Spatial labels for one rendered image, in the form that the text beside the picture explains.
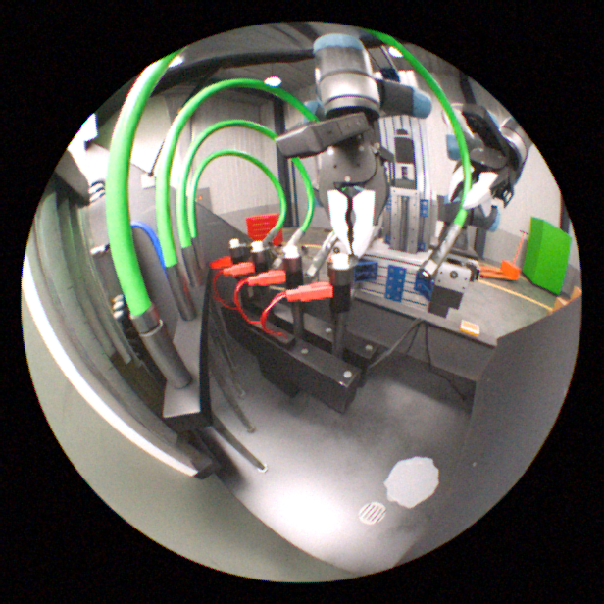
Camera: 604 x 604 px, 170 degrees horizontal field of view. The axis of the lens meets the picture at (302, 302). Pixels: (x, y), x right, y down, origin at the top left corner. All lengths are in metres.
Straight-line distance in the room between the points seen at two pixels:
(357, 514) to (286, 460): 0.16
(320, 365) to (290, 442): 0.17
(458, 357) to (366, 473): 0.33
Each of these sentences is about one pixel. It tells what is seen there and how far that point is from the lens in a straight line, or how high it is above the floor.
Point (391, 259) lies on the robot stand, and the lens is 0.94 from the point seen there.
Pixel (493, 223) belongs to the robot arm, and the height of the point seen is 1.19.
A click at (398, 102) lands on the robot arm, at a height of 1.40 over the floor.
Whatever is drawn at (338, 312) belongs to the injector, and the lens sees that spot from 0.25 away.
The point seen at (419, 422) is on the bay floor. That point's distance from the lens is 0.44.
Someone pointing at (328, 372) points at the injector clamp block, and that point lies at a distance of 0.28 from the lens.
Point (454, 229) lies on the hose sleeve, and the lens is 0.28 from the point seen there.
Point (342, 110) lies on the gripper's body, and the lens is 0.27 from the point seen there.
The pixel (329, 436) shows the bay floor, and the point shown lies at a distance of 0.39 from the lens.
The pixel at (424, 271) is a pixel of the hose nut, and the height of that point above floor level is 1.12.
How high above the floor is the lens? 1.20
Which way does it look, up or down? 30 degrees down
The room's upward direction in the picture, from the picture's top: 5 degrees counter-clockwise
